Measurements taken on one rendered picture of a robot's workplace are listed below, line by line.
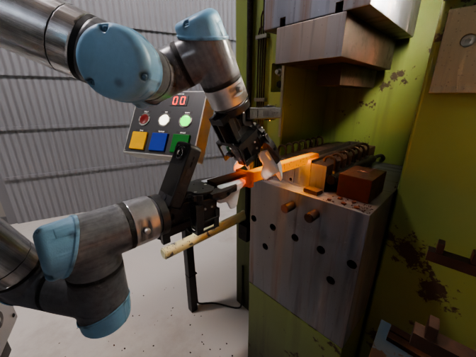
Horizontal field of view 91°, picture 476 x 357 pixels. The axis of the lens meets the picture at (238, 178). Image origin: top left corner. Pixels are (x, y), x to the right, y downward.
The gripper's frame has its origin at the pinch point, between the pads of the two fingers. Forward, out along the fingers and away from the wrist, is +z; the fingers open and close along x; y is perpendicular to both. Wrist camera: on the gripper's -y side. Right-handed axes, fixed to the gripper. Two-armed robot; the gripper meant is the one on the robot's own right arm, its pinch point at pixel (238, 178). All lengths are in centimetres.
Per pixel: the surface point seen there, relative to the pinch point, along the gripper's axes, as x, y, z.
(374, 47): 8, -32, 49
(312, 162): 2.8, 0.9, 28.4
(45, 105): -247, -12, -4
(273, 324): -3, 65, 22
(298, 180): -1.0, 7.3, 27.7
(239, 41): -42, -39, 41
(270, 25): -14.6, -37.5, 27.3
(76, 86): -238, -29, 22
